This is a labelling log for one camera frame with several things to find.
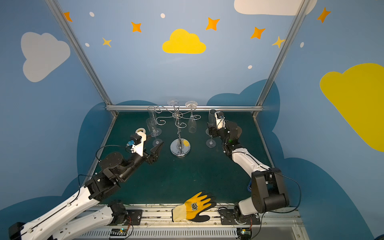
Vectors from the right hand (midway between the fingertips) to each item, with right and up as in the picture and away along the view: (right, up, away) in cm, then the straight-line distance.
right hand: (216, 119), depth 87 cm
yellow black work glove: (-14, -47, -12) cm, 50 cm away
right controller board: (+12, -58, -13) cm, 61 cm away
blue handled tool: (+19, -39, -3) cm, 44 cm away
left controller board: (-51, -58, -14) cm, 78 cm away
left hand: (-30, -9, -23) cm, 39 cm away
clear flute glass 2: (-14, -2, +6) cm, 15 cm away
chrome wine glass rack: (-23, -18, +13) cm, 32 cm away
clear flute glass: (-1, -16, +17) cm, 23 cm away
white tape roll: (-53, -6, +25) cm, 59 cm away
